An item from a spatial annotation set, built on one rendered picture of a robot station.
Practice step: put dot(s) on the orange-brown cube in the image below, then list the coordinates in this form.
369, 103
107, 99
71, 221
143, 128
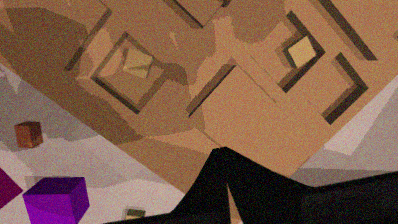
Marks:
28, 134

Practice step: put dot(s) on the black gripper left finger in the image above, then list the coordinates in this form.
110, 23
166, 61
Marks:
206, 202

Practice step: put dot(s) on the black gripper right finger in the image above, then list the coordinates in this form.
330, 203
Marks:
265, 197

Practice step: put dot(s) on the tan block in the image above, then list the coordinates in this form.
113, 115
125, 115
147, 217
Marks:
299, 52
138, 63
133, 214

